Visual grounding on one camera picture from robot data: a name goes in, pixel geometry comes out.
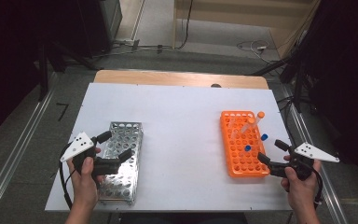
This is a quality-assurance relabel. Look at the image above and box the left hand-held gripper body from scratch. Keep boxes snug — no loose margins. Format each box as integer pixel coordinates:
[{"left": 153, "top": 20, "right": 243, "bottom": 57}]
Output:
[{"left": 60, "top": 132, "right": 120, "bottom": 177}]

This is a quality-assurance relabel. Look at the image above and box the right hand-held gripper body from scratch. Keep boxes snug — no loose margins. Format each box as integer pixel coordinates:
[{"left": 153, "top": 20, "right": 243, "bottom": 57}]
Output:
[{"left": 268, "top": 142, "right": 340, "bottom": 181}]

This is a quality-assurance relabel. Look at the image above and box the silver metal tube rack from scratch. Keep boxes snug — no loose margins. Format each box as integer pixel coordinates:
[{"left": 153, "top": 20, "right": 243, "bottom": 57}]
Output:
[{"left": 97, "top": 121, "right": 145, "bottom": 206}]

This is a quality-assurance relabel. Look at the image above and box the orange plastic tube rack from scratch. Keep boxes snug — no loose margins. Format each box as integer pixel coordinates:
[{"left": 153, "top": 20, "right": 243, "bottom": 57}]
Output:
[{"left": 219, "top": 110, "right": 270, "bottom": 178}]

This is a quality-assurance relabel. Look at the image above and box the orange cap clear tube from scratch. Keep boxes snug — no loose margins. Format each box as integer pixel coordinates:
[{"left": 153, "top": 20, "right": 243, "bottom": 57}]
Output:
[
  {"left": 233, "top": 117, "right": 256, "bottom": 139},
  {"left": 244, "top": 111, "right": 266, "bottom": 133}
]

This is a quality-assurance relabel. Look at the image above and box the person's left hand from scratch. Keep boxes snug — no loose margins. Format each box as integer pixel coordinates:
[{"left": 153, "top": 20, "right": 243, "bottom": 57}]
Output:
[{"left": 66, "top": 156, "right": 105, "bottom": 209}]

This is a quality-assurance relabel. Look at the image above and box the person's right hand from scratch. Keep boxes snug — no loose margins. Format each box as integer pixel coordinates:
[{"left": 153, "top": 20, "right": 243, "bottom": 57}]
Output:
[{"left": 280, "top": 155, "right": 324, "bottom": 213}]

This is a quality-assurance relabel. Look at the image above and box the black metal stand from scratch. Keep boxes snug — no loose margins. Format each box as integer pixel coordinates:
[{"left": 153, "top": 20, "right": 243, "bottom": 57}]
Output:
[
  {"left": 248, "top": 55, "right": 307, "bottom": 114},
  {"left": 36, "top": 40, "right": 102, "bottom": 102}
]

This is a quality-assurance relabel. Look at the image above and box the dark curtain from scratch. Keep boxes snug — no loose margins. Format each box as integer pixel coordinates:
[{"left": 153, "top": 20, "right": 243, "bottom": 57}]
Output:
[
  {"left": 0, "top": 0, "right": 85, "bottom": 146},
  {"left": 292, "top": 0, "right": 358, "bottom": 188}
]

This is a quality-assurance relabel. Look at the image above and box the black cabinet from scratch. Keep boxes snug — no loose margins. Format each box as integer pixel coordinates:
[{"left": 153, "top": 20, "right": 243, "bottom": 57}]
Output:
[{"left": 74, "top": 0, "right": 123, "bottom": 59}]

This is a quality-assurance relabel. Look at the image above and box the beige wooden platform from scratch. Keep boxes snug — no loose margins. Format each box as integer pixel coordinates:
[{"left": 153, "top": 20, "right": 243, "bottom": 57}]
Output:
[{"left": 172, "top": 0, "right": 323, "bottom": 60}]

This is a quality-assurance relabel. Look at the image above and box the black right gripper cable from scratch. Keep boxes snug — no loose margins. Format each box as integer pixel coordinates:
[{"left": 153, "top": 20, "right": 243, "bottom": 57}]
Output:
[{"left": 312, "top": 166, "right": 324, "bottom": 210}]

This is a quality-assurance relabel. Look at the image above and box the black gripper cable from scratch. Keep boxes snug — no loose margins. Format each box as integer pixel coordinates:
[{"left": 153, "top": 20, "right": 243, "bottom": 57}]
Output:
[
  {"left": 312, "top": 166, "right": 324, "bottom": 210},
  {"left": 59, "top": 148, "right": 76, "bottom": 210}
]

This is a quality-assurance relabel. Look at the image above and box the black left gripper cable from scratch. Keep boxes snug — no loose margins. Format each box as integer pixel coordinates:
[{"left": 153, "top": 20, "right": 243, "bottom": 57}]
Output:
[{"left": 59, "top": 148, "right": 76, "bottom": 210}]

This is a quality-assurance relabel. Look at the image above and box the aluminium floor rail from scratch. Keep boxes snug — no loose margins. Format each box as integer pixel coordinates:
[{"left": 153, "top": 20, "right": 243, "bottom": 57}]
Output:
[
  {"left": 281, "top": 85, "right": 351, "bottom": 224},
  {"left": 0, "top": 72, "right": 60, "bottom": 224}
]

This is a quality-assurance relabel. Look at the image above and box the grey floor cable bundle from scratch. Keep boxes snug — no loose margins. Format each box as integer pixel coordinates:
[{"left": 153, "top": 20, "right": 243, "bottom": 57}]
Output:
[{"left": 92, "top": 38, "right": 175, "bottom": 60}]

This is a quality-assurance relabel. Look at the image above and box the white floor cable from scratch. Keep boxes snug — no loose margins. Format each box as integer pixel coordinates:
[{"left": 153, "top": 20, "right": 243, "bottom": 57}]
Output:
[{"left": 236, "top": 39, "right": 281, "bottom": 64}]

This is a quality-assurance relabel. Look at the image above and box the black hanging cable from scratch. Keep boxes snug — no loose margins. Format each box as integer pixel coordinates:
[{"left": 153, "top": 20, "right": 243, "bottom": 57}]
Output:
[{"left": 175, "top": 0, "right": 194, "bottom": 50}]

